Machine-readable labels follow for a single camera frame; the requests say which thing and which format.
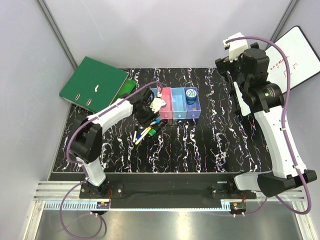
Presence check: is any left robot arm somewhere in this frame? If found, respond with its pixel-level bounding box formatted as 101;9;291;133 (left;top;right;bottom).
67;88;166;198

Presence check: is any green eraser cap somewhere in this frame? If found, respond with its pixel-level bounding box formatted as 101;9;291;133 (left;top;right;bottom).
148;129;156;136

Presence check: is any white marker blue tip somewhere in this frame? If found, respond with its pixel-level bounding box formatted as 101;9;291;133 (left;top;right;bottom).
135;132;147;145

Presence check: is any pink bin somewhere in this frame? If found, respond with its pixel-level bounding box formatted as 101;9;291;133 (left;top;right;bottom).
159;87;173;120

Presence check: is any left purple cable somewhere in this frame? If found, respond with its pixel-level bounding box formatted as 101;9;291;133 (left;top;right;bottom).
59;81;163;238

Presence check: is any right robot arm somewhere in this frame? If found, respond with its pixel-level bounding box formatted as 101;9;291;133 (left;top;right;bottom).
215;48;317;199

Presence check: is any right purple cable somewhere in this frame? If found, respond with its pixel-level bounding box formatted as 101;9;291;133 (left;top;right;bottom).
224;36;312;218

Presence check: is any light blue bin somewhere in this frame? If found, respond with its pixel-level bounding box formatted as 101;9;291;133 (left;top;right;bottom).
171;87;187;120
149;87;161;120

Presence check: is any green ring binder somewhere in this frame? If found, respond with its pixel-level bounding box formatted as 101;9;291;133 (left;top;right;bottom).
59;56;128;113

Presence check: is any blue cleaning gel jar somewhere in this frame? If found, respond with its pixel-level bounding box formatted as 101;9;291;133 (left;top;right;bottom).
185;88;198;105

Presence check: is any green transparent folder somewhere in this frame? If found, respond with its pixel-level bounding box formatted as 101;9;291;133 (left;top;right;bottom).
111;78;137;104

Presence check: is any thin white pen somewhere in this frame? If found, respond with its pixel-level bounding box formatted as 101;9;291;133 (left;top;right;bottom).
133;130;138;143

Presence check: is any black marker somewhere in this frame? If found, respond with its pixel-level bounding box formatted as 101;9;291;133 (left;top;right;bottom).
153;122;165;133

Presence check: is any white whiteboard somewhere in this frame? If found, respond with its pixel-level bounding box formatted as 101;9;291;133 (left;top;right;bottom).
266;25;320;93

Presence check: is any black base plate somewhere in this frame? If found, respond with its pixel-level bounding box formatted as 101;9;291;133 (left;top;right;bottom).
79;173;256;211

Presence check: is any purple cable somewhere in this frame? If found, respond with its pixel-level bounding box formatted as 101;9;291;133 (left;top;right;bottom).
59;81;163;238
224;36;312;218

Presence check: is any white blue-capped marker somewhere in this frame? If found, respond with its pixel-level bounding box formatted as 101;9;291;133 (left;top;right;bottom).
139;119;161;130

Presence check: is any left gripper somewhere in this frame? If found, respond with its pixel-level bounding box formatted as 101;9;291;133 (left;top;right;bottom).
135;101;160;128

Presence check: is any purple bin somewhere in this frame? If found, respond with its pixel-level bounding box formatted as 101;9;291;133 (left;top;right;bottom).
184;87;202;119

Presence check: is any aluminium frame rail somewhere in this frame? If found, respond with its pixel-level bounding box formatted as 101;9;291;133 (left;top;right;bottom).
32;159;307;218

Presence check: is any yellow-tipped white marker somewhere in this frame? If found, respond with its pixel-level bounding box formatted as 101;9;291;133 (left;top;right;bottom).
140;127;152;137

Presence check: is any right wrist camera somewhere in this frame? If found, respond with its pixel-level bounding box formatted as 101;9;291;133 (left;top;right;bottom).
222;32;249;63

